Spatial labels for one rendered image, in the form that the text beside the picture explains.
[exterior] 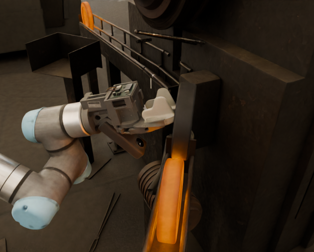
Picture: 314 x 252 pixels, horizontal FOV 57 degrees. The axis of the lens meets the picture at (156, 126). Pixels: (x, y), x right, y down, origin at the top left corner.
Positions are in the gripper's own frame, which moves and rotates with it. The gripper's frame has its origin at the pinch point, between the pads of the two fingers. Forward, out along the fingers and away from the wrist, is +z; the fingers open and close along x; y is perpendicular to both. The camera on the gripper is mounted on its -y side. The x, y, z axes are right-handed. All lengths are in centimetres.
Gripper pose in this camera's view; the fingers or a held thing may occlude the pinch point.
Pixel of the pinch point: (184, 113)
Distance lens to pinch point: 58.1
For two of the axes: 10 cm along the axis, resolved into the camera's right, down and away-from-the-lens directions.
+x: 1.6, -5.5, 8.2
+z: 9.5, -1.3, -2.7
